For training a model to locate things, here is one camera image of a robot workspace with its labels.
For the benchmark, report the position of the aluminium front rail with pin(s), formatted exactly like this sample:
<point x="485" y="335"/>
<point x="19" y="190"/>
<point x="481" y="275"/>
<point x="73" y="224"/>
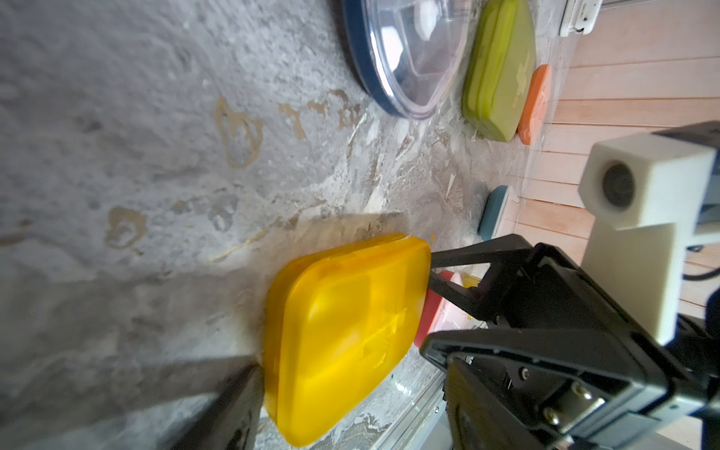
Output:
<point x="424" y="424"/>

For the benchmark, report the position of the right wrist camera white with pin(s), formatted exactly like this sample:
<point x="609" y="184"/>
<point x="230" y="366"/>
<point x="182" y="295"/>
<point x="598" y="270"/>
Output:
<point x="653" y="196"/>

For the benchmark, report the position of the round dark blue pillbox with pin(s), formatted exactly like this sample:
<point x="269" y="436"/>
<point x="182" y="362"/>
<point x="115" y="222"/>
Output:
<point x="407" y="53"/>

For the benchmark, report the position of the blue pillbox clear lid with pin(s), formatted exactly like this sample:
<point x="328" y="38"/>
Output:
<point x="500" y="214"/>

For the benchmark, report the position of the pink pillbox clear lid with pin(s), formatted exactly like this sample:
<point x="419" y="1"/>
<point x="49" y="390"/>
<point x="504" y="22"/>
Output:
<point x="439" y="314"/>

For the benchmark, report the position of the orange small pillbox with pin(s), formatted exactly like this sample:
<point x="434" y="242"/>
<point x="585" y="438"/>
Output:
<point x="537" y="103"/>

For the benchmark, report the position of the green lid white pillbox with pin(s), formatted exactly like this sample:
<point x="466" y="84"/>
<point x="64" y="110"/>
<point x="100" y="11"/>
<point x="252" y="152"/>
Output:
<point x="500" y="70"/>

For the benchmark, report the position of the yellow lid white pillbox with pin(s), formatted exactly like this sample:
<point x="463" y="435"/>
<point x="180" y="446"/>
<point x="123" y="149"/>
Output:
<point x="337" y="323"/>

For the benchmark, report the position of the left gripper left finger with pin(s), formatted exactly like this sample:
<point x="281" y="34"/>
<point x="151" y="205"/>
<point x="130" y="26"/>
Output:
<point x="231" y="422"/>

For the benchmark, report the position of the white rectangular case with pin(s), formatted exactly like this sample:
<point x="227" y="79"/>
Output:
<point x="579" y="17"/>

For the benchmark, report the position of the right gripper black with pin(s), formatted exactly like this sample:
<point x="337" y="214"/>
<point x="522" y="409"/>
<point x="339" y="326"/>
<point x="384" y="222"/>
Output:
<point x="580" y="369"/>

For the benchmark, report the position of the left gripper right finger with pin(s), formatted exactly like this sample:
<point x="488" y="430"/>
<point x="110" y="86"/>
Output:
<point x="480" y="415"/>

